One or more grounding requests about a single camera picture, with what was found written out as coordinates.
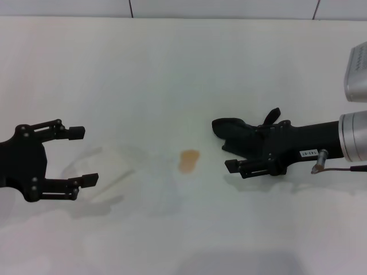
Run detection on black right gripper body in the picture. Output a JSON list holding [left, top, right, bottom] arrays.
[[256, 120, 343, 176]]

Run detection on brown water stain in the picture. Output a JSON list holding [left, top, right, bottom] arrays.
[[178, 149, 201, 174]]

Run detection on dark blue rag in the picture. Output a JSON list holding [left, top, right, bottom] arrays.
[[211, 108, 281, 159]]

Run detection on clear plastic cup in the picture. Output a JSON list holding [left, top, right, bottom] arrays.
[[61, 146, 135, 201]]

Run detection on right gripper cable with plug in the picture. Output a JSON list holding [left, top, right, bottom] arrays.
[[310, 148, 367, 175]]

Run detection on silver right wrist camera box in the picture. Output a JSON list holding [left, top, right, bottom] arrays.
[[345, 41, 367, 103]]

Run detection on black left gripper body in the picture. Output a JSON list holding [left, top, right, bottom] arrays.
[[0, 124, 48, 202]]

